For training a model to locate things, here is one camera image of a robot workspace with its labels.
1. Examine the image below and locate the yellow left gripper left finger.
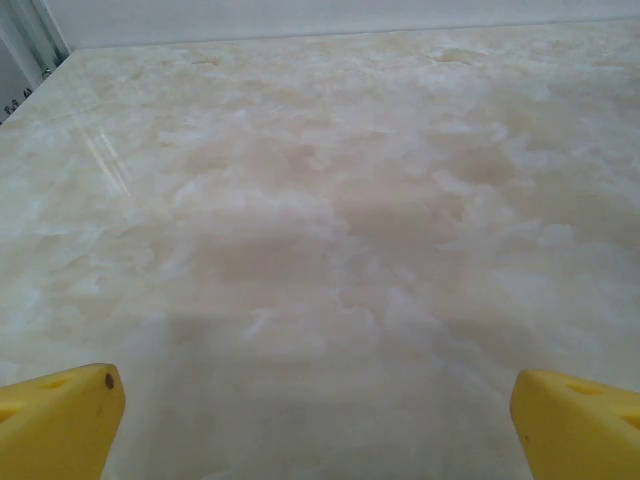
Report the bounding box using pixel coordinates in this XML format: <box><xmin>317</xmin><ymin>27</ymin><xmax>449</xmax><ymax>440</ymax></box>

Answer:
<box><xmin>0</xmin><ymin>363</ymin><xmax>126</xmax><ymax>480</ymax></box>

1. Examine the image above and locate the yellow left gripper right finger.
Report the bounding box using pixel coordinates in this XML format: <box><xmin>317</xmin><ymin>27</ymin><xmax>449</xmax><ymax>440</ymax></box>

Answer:
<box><xmin>509</xmin><ymin>368</ymin><xmax>640</xmax><ymax>480</ymax></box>

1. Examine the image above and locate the aluminium frame post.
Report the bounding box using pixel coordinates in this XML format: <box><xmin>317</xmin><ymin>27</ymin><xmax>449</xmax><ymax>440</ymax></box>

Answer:
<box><xmin>0</xmin><ymin>0</ymin><xmax>72</xmax><ymax>126</ymax></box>

